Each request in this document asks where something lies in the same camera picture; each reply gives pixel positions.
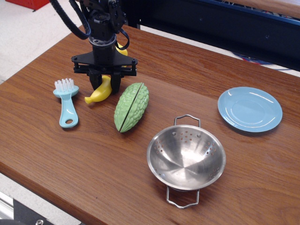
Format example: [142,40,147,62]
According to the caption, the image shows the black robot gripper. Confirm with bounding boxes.
[71,37,138,94]

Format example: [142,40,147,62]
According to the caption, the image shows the yellow toy banana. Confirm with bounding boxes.
[84,75,112,104]

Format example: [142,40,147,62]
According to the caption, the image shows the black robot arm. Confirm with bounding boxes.
[71,0,138,93]

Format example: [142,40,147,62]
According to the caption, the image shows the yellow toy bell pepper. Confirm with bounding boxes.
[115,42,128,68]

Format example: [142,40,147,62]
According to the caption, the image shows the green toy bitter melon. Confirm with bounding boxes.
[114,82,149,133]

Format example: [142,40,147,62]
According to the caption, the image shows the light blue dish brush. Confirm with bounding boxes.
[53,78,79,128]

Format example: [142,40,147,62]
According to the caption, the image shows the red box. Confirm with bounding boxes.
[7,0,50,10]

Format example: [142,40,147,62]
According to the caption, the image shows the light blue plate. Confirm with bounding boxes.
[217,87,283,133]

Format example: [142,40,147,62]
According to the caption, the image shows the black braided cable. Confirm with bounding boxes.
[49,0,92,40]

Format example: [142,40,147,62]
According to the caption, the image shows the steel colander with handles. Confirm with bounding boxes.
[147,117,226,209]

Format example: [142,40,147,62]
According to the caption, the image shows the black metal frame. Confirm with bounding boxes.
[121,0,300,70]

